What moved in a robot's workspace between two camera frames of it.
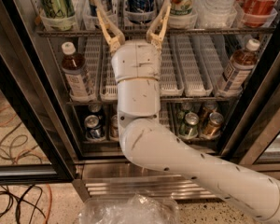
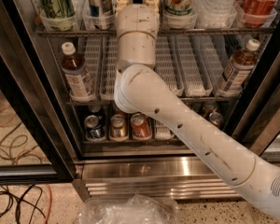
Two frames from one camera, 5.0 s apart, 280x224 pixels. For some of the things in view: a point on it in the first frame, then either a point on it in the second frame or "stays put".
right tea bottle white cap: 239,70 stays put
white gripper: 136,61 → 136,19
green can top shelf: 58,7 stays put
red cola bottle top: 258,3 stays put
